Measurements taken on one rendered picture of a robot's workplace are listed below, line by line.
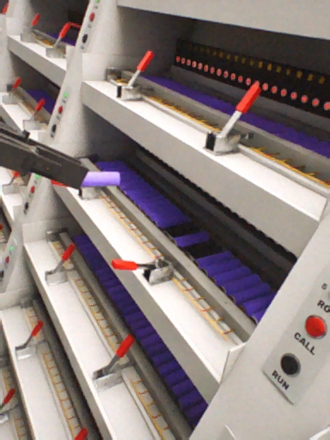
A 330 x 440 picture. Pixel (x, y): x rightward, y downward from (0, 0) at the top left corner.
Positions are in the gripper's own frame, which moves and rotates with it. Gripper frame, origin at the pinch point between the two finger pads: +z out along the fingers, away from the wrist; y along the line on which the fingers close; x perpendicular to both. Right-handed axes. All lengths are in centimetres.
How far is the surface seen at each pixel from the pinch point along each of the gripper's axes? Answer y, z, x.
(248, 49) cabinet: 15.1, 30.5, -31.3
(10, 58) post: 105, 19, -5
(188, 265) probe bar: -9.5, 19.9, 3.8
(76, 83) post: 37.5, 14.0, -9.4
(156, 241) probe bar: -1.7, 19.7, 4.5
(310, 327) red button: -29.9, 13.0, -2.2
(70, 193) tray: 22.1, 16.5, 9.1
